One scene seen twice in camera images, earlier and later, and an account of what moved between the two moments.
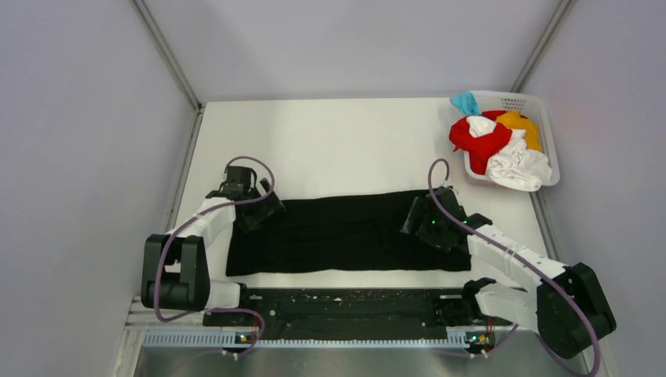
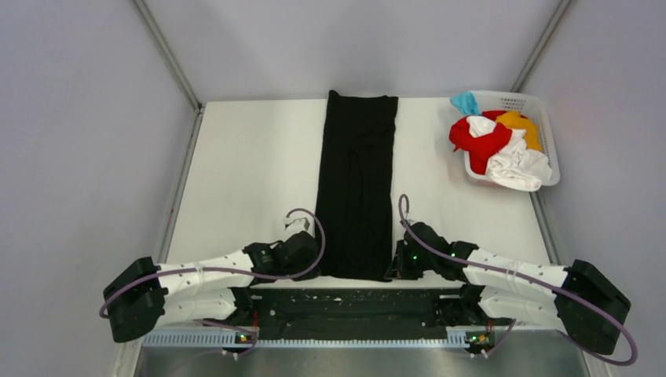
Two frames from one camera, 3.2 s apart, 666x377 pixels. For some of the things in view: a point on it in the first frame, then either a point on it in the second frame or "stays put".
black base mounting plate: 350,313 stays put
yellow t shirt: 514,120 stays put
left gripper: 268,205 → 315,272
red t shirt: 483,148 stays put
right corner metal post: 544,42 stays put
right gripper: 422,210 → 399,269
